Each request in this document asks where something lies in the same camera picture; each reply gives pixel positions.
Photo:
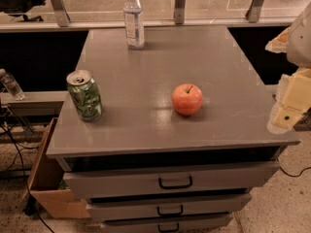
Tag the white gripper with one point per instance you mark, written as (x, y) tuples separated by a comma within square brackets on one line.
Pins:
[(300, 42)]

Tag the top grey drawer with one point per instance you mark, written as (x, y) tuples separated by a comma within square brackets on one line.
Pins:
[(164, 180)]

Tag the bottom grey drawer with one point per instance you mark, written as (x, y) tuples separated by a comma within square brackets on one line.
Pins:
[(166, 224)]

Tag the red apple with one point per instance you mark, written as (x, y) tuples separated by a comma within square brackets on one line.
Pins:
[(187, 99)]

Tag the small bottle at left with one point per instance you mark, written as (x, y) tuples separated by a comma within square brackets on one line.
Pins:
[(11, 85)]

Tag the middle grey drawer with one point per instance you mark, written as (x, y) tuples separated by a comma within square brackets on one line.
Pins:
[(167, 205)]

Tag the cardboard box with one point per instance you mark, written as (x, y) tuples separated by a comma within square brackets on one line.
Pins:
[(44, 181)]

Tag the green soda can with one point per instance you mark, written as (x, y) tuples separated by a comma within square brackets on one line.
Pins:
[(85, 94)]

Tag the grey drawer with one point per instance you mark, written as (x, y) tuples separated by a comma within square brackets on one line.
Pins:
[(164, 180), (166, 224), (167, 205)]

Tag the grey drawer cabinet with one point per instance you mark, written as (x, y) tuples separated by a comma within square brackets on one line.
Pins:
[(139, 128)]

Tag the clear plastic water bottle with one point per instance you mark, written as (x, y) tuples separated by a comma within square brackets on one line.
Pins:
[(134, 24)]

